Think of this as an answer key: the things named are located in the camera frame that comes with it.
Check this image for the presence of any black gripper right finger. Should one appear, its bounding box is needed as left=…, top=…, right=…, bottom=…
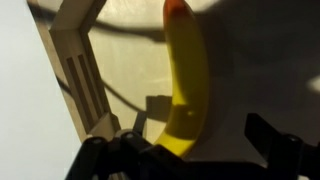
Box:
left=244, top=113, right=320, bottom=180

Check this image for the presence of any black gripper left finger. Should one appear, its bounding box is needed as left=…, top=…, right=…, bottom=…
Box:
left=64, top=130, right=188, bottom=180

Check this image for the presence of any yellow toy banana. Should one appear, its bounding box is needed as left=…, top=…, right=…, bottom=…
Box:
left=153, top=0, right=211, bottom=158

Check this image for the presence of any shallow wooden slatted box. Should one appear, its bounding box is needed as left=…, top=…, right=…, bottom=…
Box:
left=26, top=0, right=320, bottom=168

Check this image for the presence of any round white table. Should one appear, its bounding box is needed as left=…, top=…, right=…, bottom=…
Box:
left=0, top=0, right=88, bottom=180

